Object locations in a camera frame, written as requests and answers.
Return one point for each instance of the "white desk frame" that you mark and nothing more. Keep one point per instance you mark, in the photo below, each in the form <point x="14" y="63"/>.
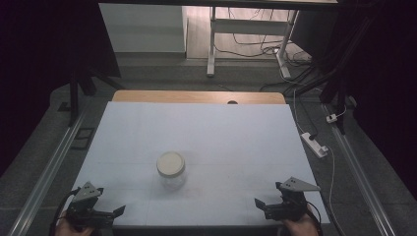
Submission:
<point x="249" y="27"/>

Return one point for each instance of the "person's right hand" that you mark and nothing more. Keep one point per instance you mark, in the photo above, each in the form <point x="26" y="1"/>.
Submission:
<point x="303" y="227"/>

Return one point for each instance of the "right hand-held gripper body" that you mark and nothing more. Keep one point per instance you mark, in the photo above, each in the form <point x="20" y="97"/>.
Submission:
<point x="291" y="206"/>

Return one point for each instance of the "dark curtain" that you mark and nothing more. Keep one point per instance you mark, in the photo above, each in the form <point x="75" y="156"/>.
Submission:
<point x="390" y="82"/>
<point x="39" y="49"/>

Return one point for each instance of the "white power strip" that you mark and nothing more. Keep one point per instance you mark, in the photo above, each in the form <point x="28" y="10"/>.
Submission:
<point x="314" y="144"/>

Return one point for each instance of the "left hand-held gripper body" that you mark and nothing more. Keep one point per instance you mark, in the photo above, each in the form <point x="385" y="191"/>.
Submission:
<point x="86" y="193"/>

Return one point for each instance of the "white panel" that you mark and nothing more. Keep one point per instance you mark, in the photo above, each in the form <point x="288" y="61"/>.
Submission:
<point x="144" y="28"/>

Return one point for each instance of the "black rectangular floor frame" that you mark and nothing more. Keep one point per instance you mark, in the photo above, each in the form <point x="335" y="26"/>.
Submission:
<point x="76" y="143"/>

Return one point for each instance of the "clear glass jar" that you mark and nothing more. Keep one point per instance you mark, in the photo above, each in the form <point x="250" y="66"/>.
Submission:
<point x="172" y="182"/>

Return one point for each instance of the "aluminium floor rail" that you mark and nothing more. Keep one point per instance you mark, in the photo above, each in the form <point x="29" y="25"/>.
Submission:
<point x="49" y="173"/>
<point x="357" y="173"/>

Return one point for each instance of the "person's left hand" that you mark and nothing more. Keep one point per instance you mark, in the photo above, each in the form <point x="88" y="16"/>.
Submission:
<point x="67" y="230"/>

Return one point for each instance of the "wooden table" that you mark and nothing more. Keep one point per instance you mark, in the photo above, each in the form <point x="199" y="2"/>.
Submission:
<point x="183" y="96"/>

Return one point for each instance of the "white table sheet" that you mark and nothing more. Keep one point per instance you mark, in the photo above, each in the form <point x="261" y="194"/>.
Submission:
<point x="213" y="131"/>

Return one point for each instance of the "cream round jar lid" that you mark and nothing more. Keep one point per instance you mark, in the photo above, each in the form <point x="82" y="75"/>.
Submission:
<point x="170" y="163"/>

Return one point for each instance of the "small white adapter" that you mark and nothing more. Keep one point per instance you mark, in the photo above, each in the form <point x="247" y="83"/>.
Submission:
<point x="331" y="118"/>

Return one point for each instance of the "black metal stand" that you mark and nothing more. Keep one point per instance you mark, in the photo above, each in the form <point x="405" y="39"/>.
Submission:
<point x="74" y="98"/>
<point x="341" y="105"/>

